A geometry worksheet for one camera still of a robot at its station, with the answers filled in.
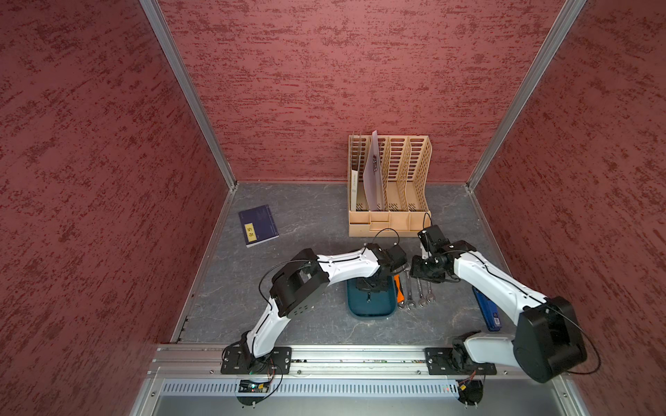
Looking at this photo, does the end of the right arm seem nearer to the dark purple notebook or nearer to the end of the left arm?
the end of the left arm

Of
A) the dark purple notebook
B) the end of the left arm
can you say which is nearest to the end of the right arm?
the end of the left arm

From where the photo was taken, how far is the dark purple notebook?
1.02 m
